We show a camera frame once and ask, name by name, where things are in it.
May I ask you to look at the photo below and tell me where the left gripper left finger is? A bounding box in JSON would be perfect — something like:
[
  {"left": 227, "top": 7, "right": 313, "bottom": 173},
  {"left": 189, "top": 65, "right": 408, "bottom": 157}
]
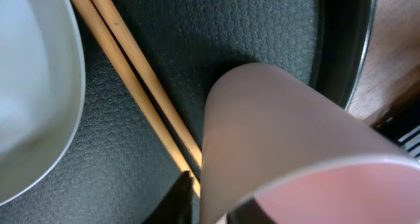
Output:
[{"left": 143, "top": 171, "right": 194, "bottom": 224}]

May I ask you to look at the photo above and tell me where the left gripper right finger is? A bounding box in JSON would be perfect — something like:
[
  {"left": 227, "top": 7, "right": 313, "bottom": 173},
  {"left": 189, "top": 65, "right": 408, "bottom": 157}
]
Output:
[{"left": 226, "top": 198, "right": 275, "bottom": 224}]

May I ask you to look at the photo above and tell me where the pink cup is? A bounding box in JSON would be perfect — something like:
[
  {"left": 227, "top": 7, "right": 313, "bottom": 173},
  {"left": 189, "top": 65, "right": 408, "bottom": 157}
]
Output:
[{"left": 199, "top": 63, "right": 419, "bottom": 223}]

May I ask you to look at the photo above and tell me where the round black tray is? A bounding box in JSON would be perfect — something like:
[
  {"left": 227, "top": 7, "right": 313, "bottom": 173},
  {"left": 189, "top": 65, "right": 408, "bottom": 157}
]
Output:
[{"left": 1, "top": 0, "right": 376, "bottom": 223}]

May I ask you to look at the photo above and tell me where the right wooden chopstick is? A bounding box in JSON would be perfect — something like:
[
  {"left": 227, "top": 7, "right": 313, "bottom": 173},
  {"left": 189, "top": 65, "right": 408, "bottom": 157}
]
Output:
[{"left": 92, "top": 0, "right": 202, "bottom": 168}]

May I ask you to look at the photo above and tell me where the wooden chopstick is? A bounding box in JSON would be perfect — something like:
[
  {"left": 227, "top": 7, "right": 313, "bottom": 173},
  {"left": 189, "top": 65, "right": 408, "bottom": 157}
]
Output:
[
  {"left": 92, "top": 0, "right": 202, "bottom": 168},
  {"left": 64, "top": 0, "right": 201, "bottom": 198}
]

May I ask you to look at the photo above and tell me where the left wooden chopstick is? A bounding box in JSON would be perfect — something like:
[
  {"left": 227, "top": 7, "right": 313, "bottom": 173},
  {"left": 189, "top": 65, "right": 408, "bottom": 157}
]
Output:
[{"left": 64, "top": 0, "right": 201, "bottom": 198}]

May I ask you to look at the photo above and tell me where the grey plate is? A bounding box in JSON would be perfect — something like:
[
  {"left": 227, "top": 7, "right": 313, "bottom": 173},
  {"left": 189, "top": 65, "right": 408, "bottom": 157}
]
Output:
[{"left": 1, "top": 0, "right": 85, "bottom": 204}]

